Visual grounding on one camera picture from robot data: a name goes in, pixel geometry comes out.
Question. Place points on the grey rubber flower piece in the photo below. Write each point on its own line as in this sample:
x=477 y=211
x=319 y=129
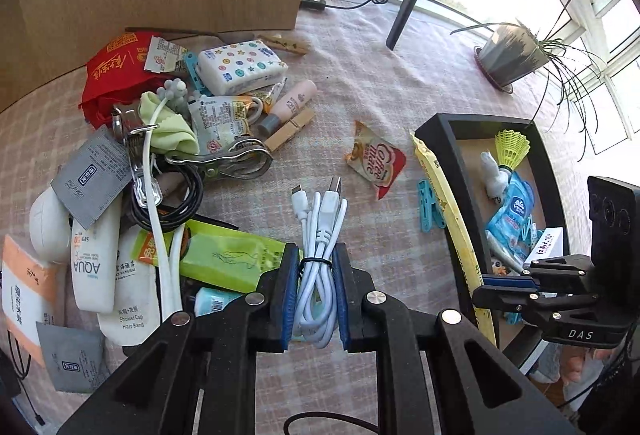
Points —
x=172 y=92

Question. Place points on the person's patterned clothing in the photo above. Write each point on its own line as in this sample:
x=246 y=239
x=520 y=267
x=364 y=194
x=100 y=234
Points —
x=547 y=362

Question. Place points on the cream coffee creamer packet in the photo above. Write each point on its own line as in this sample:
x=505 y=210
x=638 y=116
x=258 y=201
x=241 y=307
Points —
x=375 y=160

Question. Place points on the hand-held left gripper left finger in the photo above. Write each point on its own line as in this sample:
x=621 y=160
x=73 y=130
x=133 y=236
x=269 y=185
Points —
x=287 y=295

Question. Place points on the grey striped sachet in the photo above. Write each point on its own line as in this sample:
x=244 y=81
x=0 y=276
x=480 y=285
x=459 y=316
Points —
x=70 y=357

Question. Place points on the white creamer sachet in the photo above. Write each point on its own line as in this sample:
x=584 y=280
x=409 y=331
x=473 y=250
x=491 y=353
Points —
x=162 y=55
x=217 y=122

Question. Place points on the blue clothespin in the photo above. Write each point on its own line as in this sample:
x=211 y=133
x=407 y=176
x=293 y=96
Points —
x=431 y=205
x=530 y=235
x=196 y=75

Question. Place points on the person's right hand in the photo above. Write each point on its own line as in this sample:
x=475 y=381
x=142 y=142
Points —
x=585 y=365

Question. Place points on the black tray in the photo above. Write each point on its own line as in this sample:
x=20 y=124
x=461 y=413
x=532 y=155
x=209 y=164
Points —
x=475 y=127

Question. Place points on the light green cloth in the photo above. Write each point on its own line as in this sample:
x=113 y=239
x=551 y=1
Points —
x=172 y=135

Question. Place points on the white round case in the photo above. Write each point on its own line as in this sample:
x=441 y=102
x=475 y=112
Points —
x=47 y=227

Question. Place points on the white lotion tube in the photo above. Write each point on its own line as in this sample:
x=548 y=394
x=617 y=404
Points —
x=92 y=265

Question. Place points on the large metal clip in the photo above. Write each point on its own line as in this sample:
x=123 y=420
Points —
x=134 y=140
x=225 y=162

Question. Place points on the pink cosmetic tube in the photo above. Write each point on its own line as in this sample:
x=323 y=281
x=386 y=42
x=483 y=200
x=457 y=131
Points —
x=292 y=102

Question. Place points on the blue wet wipes packet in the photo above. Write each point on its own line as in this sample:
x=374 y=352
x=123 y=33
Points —
x=515 y=210

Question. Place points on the dotted pocket tissue pack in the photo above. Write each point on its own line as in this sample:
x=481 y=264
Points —
x=242 y=65

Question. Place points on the orange and white tissue pack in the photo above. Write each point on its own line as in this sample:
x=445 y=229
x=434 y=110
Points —
x=25 y=295

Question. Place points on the small white printed box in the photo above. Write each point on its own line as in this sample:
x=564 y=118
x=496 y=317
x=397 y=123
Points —
x=545 y=245

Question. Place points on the potted spider plant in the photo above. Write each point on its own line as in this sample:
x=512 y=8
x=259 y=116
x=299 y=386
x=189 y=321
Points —
x=510 y=55

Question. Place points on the green packet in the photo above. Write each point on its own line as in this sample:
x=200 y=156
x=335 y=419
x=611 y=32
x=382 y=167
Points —
x=225 y=255

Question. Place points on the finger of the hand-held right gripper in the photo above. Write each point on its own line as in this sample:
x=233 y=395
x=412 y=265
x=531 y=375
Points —
x=510 y=301
x=515 y=281

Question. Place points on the pink plant saucer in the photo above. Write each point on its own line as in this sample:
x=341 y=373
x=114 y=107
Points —
x=479 y=57

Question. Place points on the wooden clothespin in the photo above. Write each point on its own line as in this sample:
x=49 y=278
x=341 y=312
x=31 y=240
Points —
x=282 y=45
x=290 y=129

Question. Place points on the yellow shuttlecock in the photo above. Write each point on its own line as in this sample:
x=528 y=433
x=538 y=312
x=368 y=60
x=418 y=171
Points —
x=512 y=147

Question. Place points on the long yellow packet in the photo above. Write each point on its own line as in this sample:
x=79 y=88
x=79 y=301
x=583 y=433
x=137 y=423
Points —
x=450 y=220

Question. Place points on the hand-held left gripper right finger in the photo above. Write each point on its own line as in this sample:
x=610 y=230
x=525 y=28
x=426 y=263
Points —
x=345 y=295

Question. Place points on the red packet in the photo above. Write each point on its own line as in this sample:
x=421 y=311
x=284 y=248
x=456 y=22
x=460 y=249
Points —
x=107 y=80

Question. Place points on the white shower cap packet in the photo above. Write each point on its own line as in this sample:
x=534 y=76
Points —
x=130 y=295

